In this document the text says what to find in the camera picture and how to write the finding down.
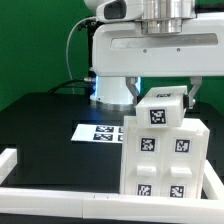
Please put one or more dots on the white cabinet top block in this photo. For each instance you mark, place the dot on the white cabinet top block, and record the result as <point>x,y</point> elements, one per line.
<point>162,107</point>

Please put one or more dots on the white door panel with tags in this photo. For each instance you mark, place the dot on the white door panel with tags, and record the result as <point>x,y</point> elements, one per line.
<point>183,164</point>

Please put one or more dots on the white obstacle fence piece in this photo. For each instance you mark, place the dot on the white obstacle fence piece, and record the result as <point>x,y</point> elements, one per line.
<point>212,185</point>
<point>8,160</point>

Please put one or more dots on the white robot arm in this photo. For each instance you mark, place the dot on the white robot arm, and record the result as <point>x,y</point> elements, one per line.
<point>161,16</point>

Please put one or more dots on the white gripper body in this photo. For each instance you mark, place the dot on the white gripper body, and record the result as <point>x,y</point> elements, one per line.
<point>122,50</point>

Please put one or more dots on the white obstacle fence front bar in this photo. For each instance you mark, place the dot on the white obstacle fence front bar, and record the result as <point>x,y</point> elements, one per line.
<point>110,206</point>

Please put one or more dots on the white obstacle fence left piece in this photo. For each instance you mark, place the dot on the white obstacle fence left piece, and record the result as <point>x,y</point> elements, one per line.
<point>8,160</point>

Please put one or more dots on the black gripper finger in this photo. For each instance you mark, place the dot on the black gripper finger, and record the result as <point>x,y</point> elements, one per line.
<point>196,83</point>
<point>131,83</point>

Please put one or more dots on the white sheet with tags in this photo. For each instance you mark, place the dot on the white sheet with tags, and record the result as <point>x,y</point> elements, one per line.
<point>98,133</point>

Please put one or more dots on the white cabinet body box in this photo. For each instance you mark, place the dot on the white cabinet body box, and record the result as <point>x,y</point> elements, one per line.
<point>130,126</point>

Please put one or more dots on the black camera on stand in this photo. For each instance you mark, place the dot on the black camera on stand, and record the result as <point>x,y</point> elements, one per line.
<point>88,23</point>

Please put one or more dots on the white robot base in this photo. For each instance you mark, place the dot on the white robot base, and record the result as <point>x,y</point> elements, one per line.
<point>111,93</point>

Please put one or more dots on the white obstacle fence right piece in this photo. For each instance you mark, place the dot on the white obstacle fence right piece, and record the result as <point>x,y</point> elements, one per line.
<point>212,185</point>

